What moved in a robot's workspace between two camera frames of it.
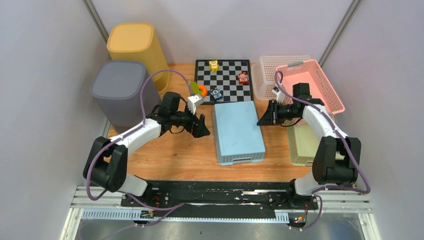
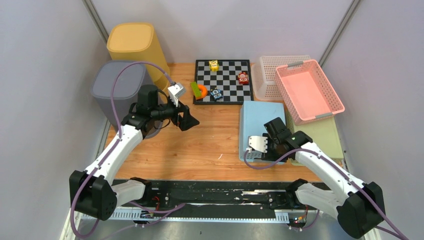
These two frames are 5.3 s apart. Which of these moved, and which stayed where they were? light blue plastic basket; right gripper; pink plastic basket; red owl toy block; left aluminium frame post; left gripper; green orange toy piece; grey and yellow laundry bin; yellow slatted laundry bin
Moved: right gripper; light blue plastic basket; left gripper
Stayed: green orange toy piece; yellow slatted laundry bin; grey and yellow laundry bin; left aluminium frame post; red owl toy block; pink plastic basket
